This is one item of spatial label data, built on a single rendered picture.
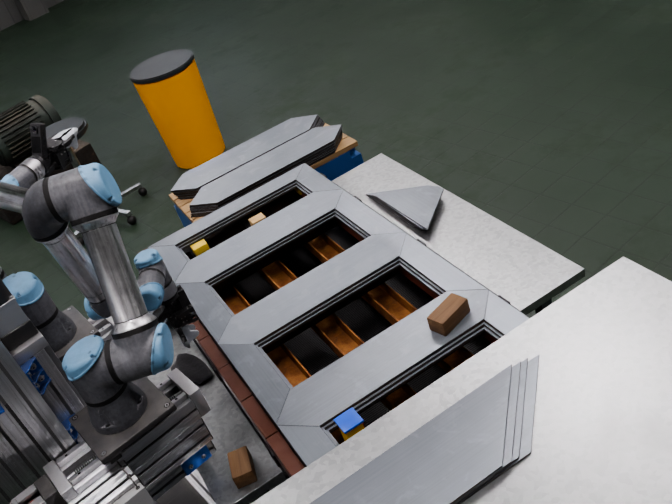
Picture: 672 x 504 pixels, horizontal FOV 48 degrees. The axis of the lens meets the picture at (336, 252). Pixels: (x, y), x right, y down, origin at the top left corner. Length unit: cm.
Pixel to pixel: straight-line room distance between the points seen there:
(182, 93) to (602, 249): 295
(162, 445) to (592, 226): 247
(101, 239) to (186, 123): 353
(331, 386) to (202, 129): 352
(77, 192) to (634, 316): 133
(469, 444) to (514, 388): 18
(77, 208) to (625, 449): 131
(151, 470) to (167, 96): 350
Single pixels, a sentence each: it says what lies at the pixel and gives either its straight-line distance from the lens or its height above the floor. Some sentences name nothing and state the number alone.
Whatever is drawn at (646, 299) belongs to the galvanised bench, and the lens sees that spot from 192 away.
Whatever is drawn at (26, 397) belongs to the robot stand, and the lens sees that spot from 216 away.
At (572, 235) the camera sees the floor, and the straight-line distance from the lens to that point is 386.
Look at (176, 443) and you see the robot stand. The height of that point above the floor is 89.
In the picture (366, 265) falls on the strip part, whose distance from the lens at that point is 253.
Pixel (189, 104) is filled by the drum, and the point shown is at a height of 46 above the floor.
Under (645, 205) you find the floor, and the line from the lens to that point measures 402.
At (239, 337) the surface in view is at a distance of 245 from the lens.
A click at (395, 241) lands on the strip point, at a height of 84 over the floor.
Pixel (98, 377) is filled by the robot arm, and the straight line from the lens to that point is 196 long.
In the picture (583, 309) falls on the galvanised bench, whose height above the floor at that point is 105.
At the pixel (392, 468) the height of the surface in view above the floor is 107.
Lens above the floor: 234
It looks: 35 degrees down
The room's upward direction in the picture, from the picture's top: 19 degrees counter-clockwise
